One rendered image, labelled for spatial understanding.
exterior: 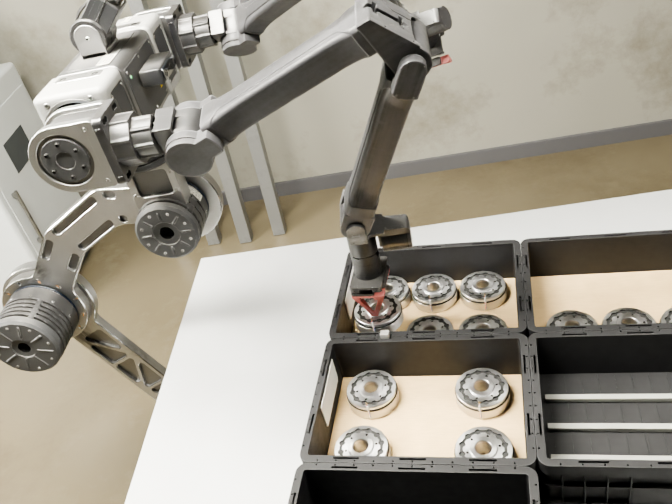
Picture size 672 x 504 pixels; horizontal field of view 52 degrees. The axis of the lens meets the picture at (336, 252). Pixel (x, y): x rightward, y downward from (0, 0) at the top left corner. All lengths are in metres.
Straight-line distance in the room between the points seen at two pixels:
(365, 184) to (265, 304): 0.81
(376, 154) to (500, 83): 2.42
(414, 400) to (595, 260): 0.53
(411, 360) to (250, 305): 0.66
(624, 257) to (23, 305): 1.42
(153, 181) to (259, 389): 0.56
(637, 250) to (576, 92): 2.08
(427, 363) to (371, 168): 0.45
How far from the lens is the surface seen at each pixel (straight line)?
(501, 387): 1.37
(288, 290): 1.95
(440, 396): 1.41
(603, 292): 1.61
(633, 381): 1.43
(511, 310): 1.57
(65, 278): 1.85
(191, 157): 1.13
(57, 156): 1.20
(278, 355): 1.76
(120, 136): 1.15
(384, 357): 1.42
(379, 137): 1.12
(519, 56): 3.50
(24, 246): 3.35
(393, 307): 1.46
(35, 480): 2.85
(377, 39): 0.98
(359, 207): 1.23
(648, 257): 1.65
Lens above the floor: 1.89
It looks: 36 degrees down
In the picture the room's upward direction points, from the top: 14 degrees counter-clockwise
